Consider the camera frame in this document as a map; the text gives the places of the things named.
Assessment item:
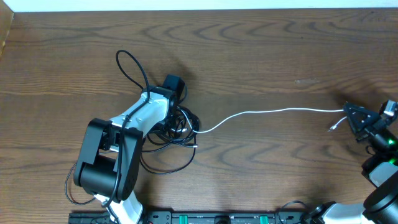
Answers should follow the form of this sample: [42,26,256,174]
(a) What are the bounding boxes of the black USB cable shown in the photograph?
[64,105,200,206]

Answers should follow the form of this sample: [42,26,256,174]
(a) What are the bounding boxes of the white USB cable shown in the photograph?
[169,108,348,134]

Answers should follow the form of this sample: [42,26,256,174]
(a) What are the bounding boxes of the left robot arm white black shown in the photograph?
[73,85,184,223]

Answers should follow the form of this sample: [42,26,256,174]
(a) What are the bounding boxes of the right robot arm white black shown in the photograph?
[301,100,397,224]

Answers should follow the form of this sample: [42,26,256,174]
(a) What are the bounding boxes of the cardboard box side panel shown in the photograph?
[0,0,14,55]

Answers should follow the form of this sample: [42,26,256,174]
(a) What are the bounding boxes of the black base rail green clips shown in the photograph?
[67,198,308,224]

